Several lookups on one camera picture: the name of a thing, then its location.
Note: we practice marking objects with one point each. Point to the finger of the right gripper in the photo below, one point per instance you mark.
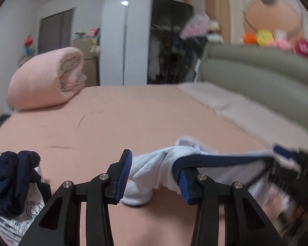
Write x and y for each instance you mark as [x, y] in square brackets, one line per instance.
[286, 158]

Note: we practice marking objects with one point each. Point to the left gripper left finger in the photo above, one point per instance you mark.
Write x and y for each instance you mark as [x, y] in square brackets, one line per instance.
[59, 221]

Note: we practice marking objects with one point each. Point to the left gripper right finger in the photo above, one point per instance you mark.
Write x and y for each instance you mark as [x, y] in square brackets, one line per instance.
[245, 222]

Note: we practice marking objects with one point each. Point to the white navy-trimmed shirt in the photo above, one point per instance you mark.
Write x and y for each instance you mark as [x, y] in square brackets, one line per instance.
[167, 167]

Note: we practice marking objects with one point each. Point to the beige waffle pillow cover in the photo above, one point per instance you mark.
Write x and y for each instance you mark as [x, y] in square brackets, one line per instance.
[258, 120]

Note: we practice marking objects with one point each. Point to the white blue print garment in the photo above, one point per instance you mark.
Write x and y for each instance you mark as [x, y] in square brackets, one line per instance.
[12, 229]

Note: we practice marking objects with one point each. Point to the dark navy garment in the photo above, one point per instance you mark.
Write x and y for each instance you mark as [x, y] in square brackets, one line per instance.
[16, 172]

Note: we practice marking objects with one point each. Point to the grey leather headboard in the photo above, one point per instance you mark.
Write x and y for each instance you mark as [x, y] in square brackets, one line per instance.
[275, 79]

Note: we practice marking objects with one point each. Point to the pink bed sheet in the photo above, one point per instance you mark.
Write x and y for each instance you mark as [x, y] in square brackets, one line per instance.
[80, 139]

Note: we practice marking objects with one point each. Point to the red strawberry bear plush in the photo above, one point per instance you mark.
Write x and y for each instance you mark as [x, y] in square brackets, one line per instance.
[301, 47]

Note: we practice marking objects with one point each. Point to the pink rabbit plush toy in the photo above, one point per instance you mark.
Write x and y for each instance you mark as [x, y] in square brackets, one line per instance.
[281, 40]

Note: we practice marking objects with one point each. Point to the yellow sponge plush toy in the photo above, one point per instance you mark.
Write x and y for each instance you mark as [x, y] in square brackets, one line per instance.
[264, 37]

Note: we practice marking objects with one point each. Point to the orange plush toy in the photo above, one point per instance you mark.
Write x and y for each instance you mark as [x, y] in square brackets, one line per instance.
[248, 39]

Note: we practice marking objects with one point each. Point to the white plush on headboard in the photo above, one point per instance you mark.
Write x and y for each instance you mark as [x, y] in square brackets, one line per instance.
[214, 33]

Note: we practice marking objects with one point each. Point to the rolled pink quilt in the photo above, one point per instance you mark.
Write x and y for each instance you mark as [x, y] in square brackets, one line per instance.
[48, 79]

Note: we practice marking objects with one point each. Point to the dark glass wardrobe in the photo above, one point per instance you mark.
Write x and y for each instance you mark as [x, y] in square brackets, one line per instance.
[171, 58]

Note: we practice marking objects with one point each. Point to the wooden cabinet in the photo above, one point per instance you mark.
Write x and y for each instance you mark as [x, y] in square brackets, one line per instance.
[91, 60]

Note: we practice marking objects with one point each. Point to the white wardrobe door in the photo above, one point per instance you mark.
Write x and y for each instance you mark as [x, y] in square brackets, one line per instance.
[125, 38]

